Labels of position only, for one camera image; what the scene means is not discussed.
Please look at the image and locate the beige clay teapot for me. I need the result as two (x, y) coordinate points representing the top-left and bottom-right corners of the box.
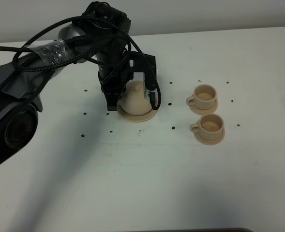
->
(119, 81), (151, 116)

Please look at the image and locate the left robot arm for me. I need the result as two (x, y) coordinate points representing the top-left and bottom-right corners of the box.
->
(0, 1), (131, 165)

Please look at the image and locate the far beige teacup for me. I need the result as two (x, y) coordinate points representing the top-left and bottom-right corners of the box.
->
(186, 85), (217, 110)

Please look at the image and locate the near beige cup saucer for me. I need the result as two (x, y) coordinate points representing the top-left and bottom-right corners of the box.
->
(194, 129), (225, 145)

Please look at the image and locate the far beige cup saucer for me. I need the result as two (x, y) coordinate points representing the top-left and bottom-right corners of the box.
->
(189, 100), (218, 116)

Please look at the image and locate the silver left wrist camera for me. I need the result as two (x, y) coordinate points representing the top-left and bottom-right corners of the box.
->
(130, 51), (157, 98)

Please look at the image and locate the near beige teacup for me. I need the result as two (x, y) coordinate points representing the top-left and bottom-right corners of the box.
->
(190, 114), (224, 142)

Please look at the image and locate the beige cup saucer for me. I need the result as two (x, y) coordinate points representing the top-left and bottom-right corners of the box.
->
(194, 129), (225, 145)
(189, 100), (218, 116)

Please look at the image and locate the beige teapot saucer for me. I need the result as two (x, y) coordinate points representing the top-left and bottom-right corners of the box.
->
(117, 105), (157, 123)

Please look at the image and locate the black smooth cable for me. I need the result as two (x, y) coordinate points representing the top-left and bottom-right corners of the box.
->
(0, 43), (163, 111)

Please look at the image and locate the beige teacup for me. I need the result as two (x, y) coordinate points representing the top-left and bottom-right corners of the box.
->
(190, 114), (224, 142)
(186, 85), (217, 110)

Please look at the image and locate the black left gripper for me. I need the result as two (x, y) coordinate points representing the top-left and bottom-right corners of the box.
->
(95, 36), (131, 111)

